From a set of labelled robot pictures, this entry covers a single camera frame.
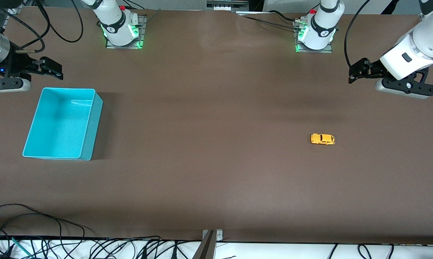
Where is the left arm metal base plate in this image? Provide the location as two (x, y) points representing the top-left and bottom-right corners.
(295, 20), (333, 54)

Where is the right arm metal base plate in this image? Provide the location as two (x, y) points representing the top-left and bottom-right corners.
(106, 14), (147, 49)

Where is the yellow beetle toy car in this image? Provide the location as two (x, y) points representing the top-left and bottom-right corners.
(310, 133), (336, 146)

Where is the black looped floor cable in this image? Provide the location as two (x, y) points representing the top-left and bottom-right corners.
(0, 204), (95, 240)

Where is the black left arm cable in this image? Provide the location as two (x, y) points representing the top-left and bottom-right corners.
(344, 0), (373, 69)

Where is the black base supply cable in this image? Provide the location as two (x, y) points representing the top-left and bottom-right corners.
(238, 10), (302, 32)

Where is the white lower shelf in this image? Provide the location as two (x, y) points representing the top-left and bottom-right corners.
(0, 237), (433, 259)

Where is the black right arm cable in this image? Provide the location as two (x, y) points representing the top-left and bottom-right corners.
(0, 0), (84, 54)

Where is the teal plastic storage bin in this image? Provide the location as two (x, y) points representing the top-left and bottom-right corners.
(22, 87), (103, 161)

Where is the grey power strip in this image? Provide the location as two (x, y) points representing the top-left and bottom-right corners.
(206, 0), (250, 11)

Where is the metal table edge bracket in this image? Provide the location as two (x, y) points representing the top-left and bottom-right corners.
(193, 229), (224, 259)

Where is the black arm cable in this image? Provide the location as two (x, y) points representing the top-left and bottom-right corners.
(344, 0), (373, 69)
(0, 0), (84, 54)

